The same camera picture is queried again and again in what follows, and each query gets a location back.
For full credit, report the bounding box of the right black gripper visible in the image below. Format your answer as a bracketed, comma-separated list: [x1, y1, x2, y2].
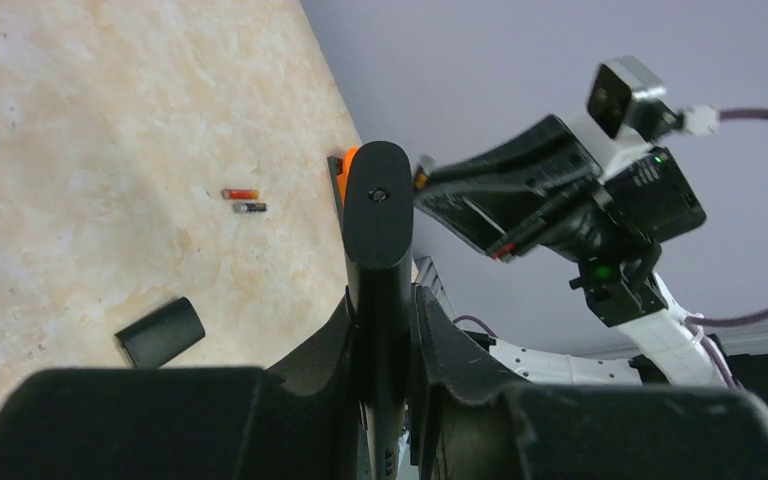
[413, 114, 623, 262]

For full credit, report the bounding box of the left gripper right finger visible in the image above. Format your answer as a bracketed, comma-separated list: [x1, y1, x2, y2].
[410, 286, 768, 479]

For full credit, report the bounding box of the black battery cover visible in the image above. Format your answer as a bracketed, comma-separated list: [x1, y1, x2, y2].
[114, 297, 206, 369]

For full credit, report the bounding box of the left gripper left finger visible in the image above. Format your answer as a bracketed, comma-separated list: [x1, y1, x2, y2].
[0, 302, 359, 479]

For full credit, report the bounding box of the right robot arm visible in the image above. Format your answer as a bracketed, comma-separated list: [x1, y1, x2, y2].
[413, 114, 768, 387]

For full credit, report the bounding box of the orange tape roll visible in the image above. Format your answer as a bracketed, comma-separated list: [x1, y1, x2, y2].
[336, 146, 359, 198]

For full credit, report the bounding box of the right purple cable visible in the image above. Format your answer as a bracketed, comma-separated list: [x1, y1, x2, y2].
[682, 107, 768, 329]

